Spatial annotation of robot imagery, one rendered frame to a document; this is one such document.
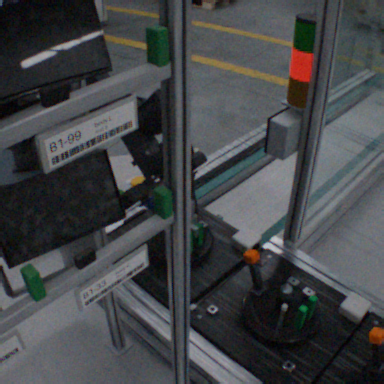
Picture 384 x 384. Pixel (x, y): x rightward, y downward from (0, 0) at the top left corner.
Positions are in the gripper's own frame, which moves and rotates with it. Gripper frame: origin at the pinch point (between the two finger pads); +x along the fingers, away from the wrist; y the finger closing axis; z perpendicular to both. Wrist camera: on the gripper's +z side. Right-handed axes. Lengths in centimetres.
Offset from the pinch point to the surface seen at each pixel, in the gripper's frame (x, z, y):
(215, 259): 13.0, -2.6, 2.3
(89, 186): -6.5, 30.3, -27.0
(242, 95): -44, -185, 225
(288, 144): 1.1, 18.0, 14.0
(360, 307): 32.2, 17.9, 9.7
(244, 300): 20.1, 6.6, -3.0
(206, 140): -23, -166, 152
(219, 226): 8.7, -6.4, 9.9
